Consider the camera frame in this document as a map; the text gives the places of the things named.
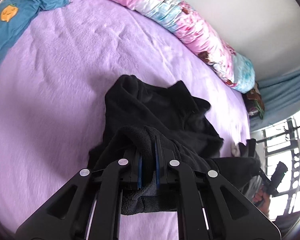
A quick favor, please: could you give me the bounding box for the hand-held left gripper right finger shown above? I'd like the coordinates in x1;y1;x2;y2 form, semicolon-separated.
154;135;282;240

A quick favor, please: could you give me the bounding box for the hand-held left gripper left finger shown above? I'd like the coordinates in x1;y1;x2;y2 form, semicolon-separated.
15;149;143;240

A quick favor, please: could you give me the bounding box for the black fleece jacket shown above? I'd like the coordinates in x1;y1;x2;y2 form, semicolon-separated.
89;74;224;217

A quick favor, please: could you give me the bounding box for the person's right hand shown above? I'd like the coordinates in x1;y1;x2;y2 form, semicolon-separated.
251;189;272;215

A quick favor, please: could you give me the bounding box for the metal window railing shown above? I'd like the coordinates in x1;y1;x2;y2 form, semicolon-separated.
250;116;300;218

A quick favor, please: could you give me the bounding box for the brown printed cloth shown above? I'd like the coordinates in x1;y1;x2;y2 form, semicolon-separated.
245;85;265;119

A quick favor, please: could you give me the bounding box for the blue curtain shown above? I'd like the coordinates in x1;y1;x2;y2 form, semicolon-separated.
249;67;300;133

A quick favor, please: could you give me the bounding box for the purple bed blanket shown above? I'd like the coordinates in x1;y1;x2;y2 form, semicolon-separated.
0;0;252;240

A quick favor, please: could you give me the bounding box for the rolled pink floral quilt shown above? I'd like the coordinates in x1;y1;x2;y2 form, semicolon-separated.
62;0;256;93

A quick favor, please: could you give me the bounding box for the blue pillow with orange prints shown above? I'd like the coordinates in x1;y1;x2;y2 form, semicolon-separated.
0;0;70;80

